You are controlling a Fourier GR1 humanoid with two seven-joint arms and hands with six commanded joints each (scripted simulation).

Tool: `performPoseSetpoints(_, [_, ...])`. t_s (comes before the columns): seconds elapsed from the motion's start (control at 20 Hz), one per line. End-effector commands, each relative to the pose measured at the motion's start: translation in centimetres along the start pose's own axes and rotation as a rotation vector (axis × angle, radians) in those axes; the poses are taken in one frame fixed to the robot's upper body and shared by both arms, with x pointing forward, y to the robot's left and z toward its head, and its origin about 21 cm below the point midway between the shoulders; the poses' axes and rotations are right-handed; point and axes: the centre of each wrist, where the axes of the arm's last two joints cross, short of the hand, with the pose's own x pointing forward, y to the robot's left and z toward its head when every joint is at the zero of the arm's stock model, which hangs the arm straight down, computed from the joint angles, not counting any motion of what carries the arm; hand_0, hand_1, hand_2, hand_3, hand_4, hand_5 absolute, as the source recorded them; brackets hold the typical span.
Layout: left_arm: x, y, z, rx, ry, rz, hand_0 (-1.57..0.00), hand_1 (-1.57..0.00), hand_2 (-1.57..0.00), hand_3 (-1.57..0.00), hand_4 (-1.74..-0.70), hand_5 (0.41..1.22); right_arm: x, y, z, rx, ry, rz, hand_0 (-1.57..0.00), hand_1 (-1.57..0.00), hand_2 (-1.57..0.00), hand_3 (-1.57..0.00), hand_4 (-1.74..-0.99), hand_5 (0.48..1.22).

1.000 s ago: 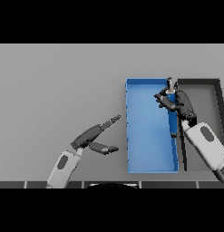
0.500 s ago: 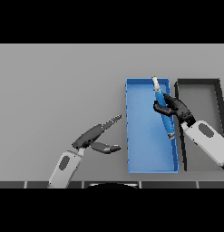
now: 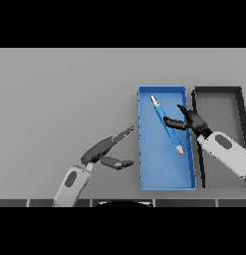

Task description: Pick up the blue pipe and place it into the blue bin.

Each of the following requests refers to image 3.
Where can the dark left robot hand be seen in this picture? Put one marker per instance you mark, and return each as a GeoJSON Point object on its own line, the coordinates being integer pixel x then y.
{"type": "Point", "coordinates": [102, 148]}

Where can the dark right robot hand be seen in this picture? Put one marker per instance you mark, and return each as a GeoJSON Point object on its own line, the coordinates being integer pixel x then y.
{"type": "Point", "coordinates": [193, 120]}

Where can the blue pipe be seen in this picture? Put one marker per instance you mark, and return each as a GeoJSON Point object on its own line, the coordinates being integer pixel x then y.
{"type": "Point", "coordinates": [166, 123]}

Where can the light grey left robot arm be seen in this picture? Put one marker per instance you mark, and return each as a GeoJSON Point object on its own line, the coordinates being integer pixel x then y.
{"type": "Point", "coordinates": [72, 183]}

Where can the dark grey bin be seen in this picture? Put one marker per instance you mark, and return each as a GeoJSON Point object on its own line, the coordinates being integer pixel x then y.
{"type": "Point", "coordinates": [220, 106]}

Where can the blue bin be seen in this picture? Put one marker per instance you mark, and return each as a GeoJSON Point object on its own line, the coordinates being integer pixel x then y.
{"type": "Point", "coordinates": [161, 166]}

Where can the dark strip with pale lines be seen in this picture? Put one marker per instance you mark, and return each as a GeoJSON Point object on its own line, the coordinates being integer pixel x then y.
{"type": "Point", "coordinates": [181, 203]}

